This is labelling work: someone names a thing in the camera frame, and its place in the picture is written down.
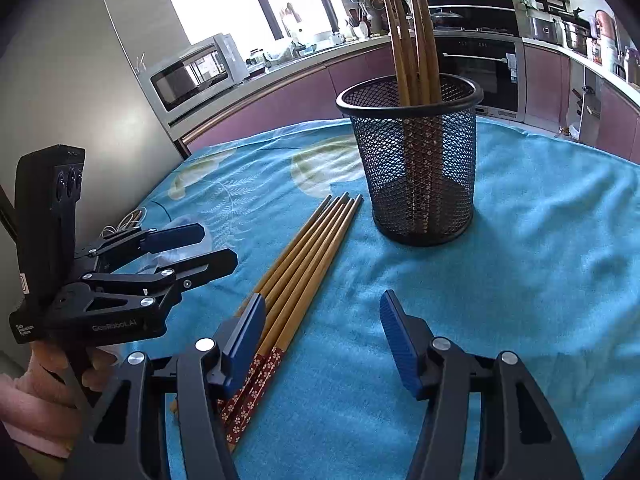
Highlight white microwave oven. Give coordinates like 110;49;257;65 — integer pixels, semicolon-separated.
139;34;248;129

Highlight silver refrigerator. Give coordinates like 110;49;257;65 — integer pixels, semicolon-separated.
0;0;191;361

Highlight pink lower cabinets left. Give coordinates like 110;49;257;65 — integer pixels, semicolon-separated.
180;39;393;154

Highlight pink cabinets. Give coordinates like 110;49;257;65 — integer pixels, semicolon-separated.
180;39;393;154
524;40;639;162

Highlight person left hand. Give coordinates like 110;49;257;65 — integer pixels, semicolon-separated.
20;341;118;406

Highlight black mesh utensil holder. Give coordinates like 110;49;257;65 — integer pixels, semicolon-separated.
336;74;484;247

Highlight black range hood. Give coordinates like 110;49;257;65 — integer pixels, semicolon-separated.
427;0;520;37

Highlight black built-in oven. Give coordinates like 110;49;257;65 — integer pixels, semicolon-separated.
435;30;525;122

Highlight blue floral tablecloth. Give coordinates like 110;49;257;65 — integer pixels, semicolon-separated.
141;119;639;479

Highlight steel stock pot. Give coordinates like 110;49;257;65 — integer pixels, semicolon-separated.
563;21;590;56

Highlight pink lower cabinets right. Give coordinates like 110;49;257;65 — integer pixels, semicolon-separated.
524;40;639;162

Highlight silver rice cooker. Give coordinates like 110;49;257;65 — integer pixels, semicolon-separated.
528;16;563;46

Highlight pink thermos jug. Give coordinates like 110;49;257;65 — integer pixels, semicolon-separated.
594;10;617;50

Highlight white earphone cable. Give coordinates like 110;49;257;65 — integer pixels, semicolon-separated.
98;206;149;241

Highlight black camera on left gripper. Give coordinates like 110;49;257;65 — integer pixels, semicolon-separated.
9;144;86;344

